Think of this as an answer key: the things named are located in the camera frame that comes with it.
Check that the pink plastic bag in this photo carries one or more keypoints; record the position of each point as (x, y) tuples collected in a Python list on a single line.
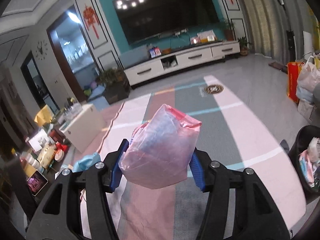
[(161, 149)]

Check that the red elmo toy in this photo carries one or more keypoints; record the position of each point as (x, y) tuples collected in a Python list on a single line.
[(62, 147)]

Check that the round white tape roll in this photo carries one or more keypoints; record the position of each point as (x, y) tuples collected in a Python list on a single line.
[(59, 155)]

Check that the clear plastic container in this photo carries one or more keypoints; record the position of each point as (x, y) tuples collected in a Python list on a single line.
[(71, 112)]

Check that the white tv cabinet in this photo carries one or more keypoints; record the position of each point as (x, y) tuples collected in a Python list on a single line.
[(183, 59)]

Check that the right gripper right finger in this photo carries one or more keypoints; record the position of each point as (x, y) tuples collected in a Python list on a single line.
[(242, 193)]

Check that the white trash bag on floor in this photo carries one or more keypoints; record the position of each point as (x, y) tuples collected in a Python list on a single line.
[(307, 80)]

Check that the round wall clock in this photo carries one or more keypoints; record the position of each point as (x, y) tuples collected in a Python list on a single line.
[(41, 50)]

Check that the large black television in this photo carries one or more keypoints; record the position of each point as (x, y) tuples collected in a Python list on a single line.
[(144, 19)]

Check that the black trash bin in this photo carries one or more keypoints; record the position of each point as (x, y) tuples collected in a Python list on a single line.
[(304, 156)]

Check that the red orange carton box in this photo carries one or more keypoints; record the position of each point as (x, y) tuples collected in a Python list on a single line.
[(293, 69)]

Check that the red chinese knot decoration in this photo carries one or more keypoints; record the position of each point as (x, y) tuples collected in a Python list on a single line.
[(90, 18)]

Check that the white storage box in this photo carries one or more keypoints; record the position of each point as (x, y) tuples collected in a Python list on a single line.
[(84, 127)]

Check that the potted plant by cabinet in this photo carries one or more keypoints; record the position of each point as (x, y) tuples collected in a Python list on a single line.
[(227, 27)]

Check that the light blue mesh cloth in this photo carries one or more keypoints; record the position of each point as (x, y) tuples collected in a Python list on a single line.
[(86, 162)]

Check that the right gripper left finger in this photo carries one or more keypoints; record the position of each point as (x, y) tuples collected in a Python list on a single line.
[(58, 215)]

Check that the large green floor plant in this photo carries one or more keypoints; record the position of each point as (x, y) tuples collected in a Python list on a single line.
[(111, 76)]

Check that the yellow cloth on shelf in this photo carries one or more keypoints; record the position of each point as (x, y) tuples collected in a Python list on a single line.
[(44, 116)]

